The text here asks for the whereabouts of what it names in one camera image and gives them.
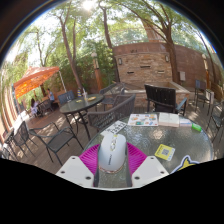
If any yellow square card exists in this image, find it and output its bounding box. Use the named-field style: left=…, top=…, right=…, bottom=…
left=154, top=143, right=177, bottom=162

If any grey wall box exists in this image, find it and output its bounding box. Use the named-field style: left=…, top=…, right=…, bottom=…
left=178, top=70, right=187, bottom=82

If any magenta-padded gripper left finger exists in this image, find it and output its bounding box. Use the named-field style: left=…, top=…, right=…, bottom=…
left=55, top=143, right=101, bottom=189

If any dark wicker armchair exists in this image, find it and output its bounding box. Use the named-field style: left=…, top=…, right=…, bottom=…
left=86, top=94, right=137, bottom=133

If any blue-grey patio chair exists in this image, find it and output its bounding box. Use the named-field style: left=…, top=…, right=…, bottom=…
left=56, top=89, right=76, bottom=106

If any orange patio umbrella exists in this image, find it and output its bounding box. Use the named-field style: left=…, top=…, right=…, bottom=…
left=13, top=65, right=61, bottom=101

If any black metal mesh chair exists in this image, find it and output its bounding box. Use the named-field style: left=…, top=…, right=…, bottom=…
left=205, top=99, right=224, bottom=141
left=27, top=121, right=85, bottom=166
left=194, top=79, right=215, bottom=108

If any wooden lamp post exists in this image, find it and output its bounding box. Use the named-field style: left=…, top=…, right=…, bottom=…
left=90, top=51, right=103, bottom=93
left=201, top=53, right=211, bottom=90

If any person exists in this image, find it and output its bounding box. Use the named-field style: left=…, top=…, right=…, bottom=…
left=30, top=98, right=41, bottom=116
left=46, top=88, right=56, bottom=103

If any small white booklet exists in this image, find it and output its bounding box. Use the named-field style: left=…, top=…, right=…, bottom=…
left=179, top=118, right=194, bottom=128

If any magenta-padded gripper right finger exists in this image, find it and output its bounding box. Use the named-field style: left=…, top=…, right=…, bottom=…
left=125, top=142, right=170, bottom=189

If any dark round patio table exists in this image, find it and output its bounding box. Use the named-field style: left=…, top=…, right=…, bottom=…
left=58, top=93, right=105, bottom=141

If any white computer mouse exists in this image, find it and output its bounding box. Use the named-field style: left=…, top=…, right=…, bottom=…
left=97, top=132, right=129, bottom=175

